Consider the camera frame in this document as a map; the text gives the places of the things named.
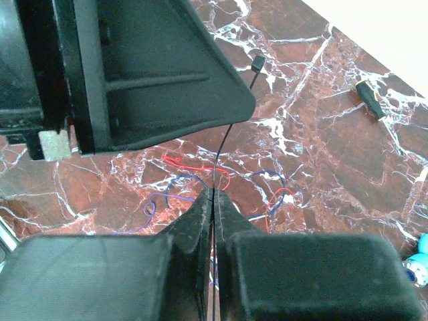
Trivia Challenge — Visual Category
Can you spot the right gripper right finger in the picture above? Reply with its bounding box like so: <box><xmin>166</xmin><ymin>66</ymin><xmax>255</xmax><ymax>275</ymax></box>
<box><xmin>213</xmin><ymin>191</ymin><xmax>424</xmax><ymax>320</ymax></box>

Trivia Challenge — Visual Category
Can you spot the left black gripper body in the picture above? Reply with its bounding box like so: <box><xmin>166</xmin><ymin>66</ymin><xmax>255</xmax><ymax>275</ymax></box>
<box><xmin>1</xmin><ymin>1</ymin><xmax>78</xmax><ymax>161</ymax></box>

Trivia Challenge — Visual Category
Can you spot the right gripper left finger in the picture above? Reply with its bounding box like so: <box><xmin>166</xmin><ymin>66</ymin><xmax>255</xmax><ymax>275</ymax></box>
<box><xmin>1</xmin><ymin>190</ymin><xmax>212</xmax><ymax>320</ymax></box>

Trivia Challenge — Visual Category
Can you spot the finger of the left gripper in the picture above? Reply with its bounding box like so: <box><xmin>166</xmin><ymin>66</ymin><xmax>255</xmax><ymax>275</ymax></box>
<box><xmin>53</xmin><ymin>1</ymin><xmax>255</xmax><ymax>154</ymax></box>

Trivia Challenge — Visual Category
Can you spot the red wire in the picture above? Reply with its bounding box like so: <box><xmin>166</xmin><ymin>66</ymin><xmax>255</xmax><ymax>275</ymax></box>
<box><xmin>161</xmin><ymin>153</ymin><xmax>296</xmax><ymax>235</ymax></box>

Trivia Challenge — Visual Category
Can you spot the blue wire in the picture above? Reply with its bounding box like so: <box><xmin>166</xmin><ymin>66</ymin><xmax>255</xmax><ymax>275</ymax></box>
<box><xmin>165</xmin><ymin>169</ymin><xmax>287</xmax><ymax>221</ymax></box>

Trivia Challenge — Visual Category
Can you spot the black zip tie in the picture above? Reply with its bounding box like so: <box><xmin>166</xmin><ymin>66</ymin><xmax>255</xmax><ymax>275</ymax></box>
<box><xmin>211</xmin><ymin>55</ymin><xmax>265</xmax><ymax>320</ymax></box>

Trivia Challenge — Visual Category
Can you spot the blue toy drill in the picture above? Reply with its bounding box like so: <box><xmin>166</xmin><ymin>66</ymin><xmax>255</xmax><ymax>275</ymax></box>
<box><xmin>402</xmin><ymin>234</ymin><xmax>428</xmax><ymax>288</ymax></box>

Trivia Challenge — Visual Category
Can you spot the black yellow screwdriver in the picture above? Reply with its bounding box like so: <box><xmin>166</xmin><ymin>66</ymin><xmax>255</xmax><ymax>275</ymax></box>
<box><xmin>355</xmin><ymin>80</ymin><xmax>386</xmax><ymax>121</ymax></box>

